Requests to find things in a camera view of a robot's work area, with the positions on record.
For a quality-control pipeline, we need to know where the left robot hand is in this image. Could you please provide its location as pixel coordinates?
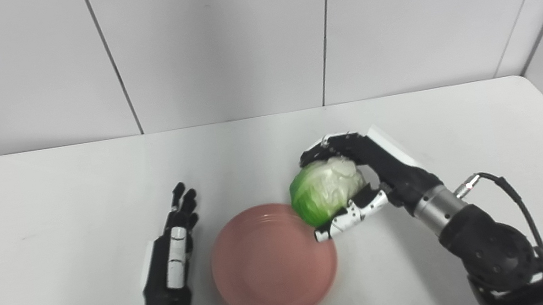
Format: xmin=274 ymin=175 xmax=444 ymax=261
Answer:
xmin=122 ymin=180 xmax=217 ymax=305

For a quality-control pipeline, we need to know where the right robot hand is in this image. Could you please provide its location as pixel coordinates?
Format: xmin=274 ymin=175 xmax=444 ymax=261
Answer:
xmin=295 ymin=115 xmax=450 ymax=244

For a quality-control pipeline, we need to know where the green white cabbage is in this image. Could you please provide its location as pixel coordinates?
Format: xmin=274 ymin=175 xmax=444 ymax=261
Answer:
xmin=284 ymin=152 xmax=372 ymax=230

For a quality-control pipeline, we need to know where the pink plate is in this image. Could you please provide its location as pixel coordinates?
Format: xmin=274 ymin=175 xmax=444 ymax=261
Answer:
xmin=202 ymin=193 xmax=347 ymax=305

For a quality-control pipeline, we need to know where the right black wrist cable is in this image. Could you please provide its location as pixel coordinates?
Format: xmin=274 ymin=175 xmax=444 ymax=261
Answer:
xmin=452 ymin=163 xmax=543 ymax=268

